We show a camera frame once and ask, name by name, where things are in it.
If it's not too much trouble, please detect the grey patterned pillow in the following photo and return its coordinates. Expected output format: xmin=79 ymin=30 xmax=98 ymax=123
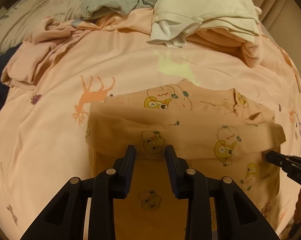
xmin=0 ymin=0 xmax=82 ymax=54

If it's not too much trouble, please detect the pink folded garment under white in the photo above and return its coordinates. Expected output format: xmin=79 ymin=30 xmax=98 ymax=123
xmin=186 ymin=28 xmax=263 ymax=68

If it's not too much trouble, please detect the beige curtain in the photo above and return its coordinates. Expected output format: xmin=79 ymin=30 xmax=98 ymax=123
xmin=252 ymin=0 xmax=301 ymax=41

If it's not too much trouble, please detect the peach duck print garment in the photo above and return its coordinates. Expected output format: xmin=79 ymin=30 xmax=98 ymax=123
xmin=86 ymin=80 xmax=285 ymax=239

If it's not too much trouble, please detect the pink animal print bedsheet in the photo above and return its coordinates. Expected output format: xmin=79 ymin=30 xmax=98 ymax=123
xmin=0 ymin=9 xmax=301 ymax=239

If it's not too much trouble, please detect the pink ribbed crumpled garment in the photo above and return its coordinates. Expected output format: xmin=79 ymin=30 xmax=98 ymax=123
xmin=1 ymin=17 xmax=97 ymax=90

